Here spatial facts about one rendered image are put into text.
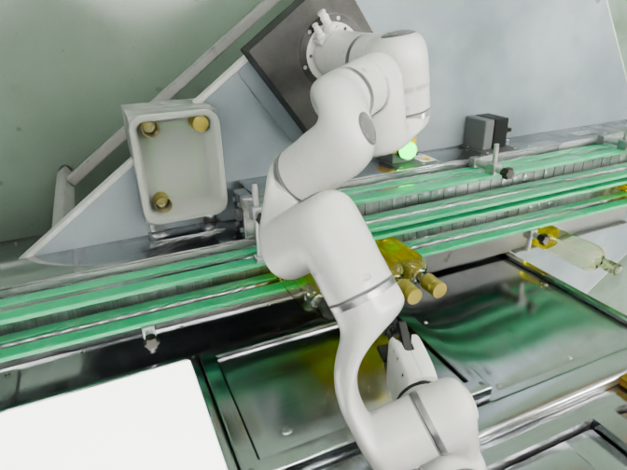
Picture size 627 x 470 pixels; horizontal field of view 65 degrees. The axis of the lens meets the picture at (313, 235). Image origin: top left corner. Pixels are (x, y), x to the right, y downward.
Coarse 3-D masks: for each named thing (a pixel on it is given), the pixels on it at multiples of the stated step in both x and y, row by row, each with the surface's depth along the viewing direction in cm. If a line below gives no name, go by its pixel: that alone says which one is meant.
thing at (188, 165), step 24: (144, 120) 94; (168, 120) 102; (216, 120) 99; (144, 144) 102; (168, 144) 104; (192, 144) 106; (216, 144) 101; (144, 168) 104; (168, 168) 106; (192, 168) 108; (216, 168) 105; (144, 192) 99; (168, 192) 108; (192, 192) 110; (216, 192) 109; (168, 216) 103; (192, 216) 105
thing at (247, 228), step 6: (234, 192) 108; (240, 192) 107; (246, 192) 107; (234, 198) 108; (234, 204) 110; (240, 204) 105; (234, 210) 108; (240, 210) 106; (246, 210) 105; (240, 216) 107; (246, 216) 105; (240, 222) 108; (246, 222) 106; (252, 222) 106; (240, 228) 107; (246, 228) 106; (252, 228) 107; (246, 234) 107; (252, 234) 107
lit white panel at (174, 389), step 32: (128, 384) 93; (160, 384) 93; (192, 384) 93; (0, 416) 87; (32, 416) 87; (64, 416) 86; (96, 416) 86; (128, 416) 86; (160, 416) 86; (192, 416) 86; (0, 448) 80; (32, 448) 80; (64, 448) 80; (96, 448) 80; (128, 448) 80; (160, 448) 79; (192, 448) 79
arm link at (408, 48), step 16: (400, 32) 81; (416, 32) 81; (352, 48) 90; (368, 48) 85; (384, 48) 80; (400, 48) 79; (416, 48) 80; (400, 64) 80; (416, 64) 81; (416, 80) 82; (416, 96) 83; (416, 112) 84
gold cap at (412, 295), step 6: (402, 282) 98; (408, 282) 97; (402, 288) 97; (408, 288) 96; (414, 288) 95; (408, 294) 95; (414, 294) 95; (420, 294) 96; (408, 300) 95; (414, 300) 96
